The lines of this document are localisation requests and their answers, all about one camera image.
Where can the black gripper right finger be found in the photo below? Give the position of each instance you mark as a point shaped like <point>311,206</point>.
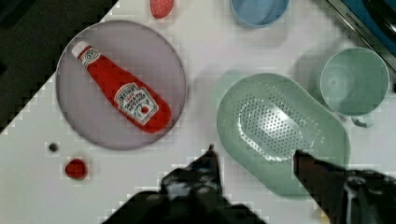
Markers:
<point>347,196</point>

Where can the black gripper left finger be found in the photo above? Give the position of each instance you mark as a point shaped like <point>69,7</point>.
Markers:
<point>189,195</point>

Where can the green plastic strainer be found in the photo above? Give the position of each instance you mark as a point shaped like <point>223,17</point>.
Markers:
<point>264,119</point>

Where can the red ketchup bottle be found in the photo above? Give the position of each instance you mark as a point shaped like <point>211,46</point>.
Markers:
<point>133,98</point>

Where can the green plastic mug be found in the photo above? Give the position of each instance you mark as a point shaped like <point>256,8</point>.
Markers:
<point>351,82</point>

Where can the small red strawberry toy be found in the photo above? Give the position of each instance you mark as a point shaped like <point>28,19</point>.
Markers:
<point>76,169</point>

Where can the grey round plate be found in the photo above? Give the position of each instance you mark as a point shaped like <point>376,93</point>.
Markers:
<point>137,49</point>

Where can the dark table screw hole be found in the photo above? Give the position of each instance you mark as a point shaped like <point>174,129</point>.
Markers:
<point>53,147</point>

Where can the black toaster oven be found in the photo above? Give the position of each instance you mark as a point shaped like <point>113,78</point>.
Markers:
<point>373,21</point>

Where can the pink strawberry toy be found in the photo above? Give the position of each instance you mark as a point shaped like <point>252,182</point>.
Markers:
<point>160,8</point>

